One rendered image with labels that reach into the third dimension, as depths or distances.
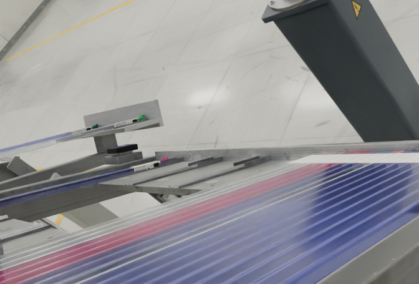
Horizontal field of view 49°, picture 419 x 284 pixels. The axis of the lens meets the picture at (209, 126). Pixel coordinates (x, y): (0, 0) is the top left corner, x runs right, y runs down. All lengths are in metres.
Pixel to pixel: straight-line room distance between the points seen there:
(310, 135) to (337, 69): 0.67
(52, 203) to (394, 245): 0.68
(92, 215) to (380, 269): 0.96
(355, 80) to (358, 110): 0.12
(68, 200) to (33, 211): 0.07
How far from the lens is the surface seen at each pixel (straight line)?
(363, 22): 1.21
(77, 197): 0.89
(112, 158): 0.95
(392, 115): 1.33
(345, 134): 1.77
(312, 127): 1.88
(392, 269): 0.27
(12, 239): 0.52
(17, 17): 9.08
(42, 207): 0.87
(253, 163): 0.72
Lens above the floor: 1.19
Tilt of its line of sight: 31 degrees down
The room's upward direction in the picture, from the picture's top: 46 degrees counter-clockwise
